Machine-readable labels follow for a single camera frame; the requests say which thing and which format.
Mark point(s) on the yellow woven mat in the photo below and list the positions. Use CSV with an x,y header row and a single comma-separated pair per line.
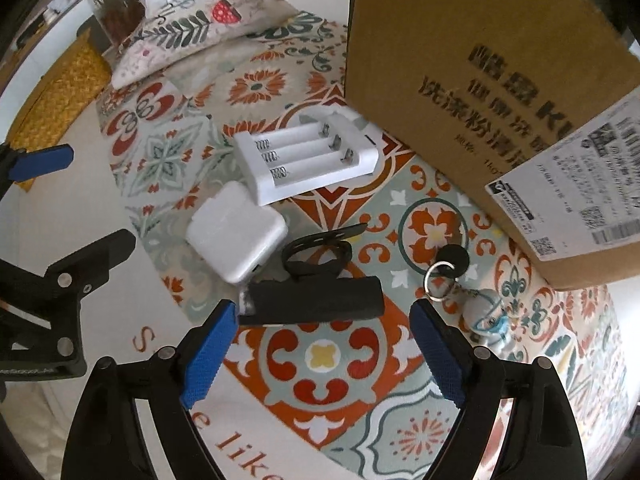
x,y
55,100

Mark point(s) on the black rectangular device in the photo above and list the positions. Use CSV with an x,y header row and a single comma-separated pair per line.
x,y
320,302

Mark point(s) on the white power adapter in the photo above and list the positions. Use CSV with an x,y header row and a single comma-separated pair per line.
x,y
235,240

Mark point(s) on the glass vase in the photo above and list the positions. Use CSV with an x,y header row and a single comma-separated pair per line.
x,y
115,10

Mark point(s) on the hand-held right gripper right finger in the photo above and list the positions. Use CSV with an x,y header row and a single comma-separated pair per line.
x,y
440,355

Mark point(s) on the white battery charger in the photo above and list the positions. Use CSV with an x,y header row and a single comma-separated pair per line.
x,y
262,180

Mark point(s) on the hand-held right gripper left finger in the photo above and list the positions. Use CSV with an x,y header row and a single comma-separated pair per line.
x,y
210,355

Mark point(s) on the brown cardboard box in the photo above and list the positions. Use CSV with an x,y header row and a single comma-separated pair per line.
x,y
425,60

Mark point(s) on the floral fabric tissue pouch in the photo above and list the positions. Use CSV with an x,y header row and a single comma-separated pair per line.
x,y
200,25

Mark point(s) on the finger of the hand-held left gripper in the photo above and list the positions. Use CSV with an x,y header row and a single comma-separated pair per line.
x,y
95,260
40,162

